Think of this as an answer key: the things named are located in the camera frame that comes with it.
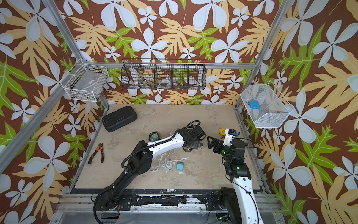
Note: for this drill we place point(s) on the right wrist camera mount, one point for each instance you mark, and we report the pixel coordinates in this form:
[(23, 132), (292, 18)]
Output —
[(230, 134)]

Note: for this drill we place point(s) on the teal charger plug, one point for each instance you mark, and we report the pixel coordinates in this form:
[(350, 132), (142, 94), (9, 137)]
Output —
[(180, 166)]

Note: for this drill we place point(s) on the yellow tape measure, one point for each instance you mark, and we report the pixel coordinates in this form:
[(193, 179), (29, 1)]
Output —
[(222, 132)]

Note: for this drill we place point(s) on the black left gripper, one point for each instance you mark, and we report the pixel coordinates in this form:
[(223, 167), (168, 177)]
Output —
[(197, 143)]

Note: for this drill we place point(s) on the black ribbed hard case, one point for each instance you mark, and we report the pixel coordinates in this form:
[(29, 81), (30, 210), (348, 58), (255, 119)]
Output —
[(119, 118)]

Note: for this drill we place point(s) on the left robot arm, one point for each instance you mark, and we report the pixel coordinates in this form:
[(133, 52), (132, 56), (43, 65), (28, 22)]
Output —
[(140, 161)]

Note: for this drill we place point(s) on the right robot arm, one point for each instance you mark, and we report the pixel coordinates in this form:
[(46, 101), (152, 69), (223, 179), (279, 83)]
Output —
[(240, 179)]

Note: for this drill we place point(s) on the white wire basket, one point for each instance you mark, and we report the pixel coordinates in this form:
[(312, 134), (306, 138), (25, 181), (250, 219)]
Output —
[(85, 81), (274, 107)]

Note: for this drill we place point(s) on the white wire basket left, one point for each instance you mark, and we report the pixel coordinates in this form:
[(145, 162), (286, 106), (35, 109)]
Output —
[(85, 81)]

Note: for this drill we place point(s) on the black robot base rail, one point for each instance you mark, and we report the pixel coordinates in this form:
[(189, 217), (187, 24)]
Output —
[(208, 199)]

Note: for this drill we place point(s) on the white wire basket right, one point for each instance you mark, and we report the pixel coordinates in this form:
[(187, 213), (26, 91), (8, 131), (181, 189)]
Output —
[(274, 107)]

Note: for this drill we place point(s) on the black wire basket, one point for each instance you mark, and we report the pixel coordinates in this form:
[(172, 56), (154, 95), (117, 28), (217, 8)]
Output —
[(188, 74)]

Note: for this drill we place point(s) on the mint green charger plug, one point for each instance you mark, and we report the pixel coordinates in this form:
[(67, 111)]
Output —
[(154, 137)]

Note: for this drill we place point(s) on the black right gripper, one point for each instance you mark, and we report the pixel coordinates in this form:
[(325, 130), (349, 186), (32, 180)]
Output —
[(215, 143)]

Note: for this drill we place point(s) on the blue object in basket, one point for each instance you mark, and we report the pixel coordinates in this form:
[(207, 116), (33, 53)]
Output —
[(253, 104)]

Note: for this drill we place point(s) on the orange handled pliers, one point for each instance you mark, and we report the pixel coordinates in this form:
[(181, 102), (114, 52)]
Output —
[(100, 149)]

